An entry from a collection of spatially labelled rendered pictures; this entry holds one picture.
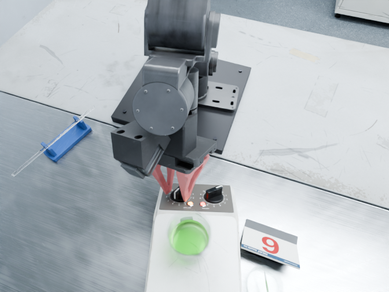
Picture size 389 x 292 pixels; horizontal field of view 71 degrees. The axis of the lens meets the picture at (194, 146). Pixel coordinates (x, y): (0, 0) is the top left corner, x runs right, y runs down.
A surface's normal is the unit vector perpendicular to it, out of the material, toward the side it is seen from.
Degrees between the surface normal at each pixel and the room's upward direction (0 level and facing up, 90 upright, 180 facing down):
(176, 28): 63
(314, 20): 0
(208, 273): 0
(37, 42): 0
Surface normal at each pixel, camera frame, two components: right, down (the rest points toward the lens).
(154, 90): -0.11, 0.46
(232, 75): 0.01, -0.51
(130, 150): -0.48, 0.39
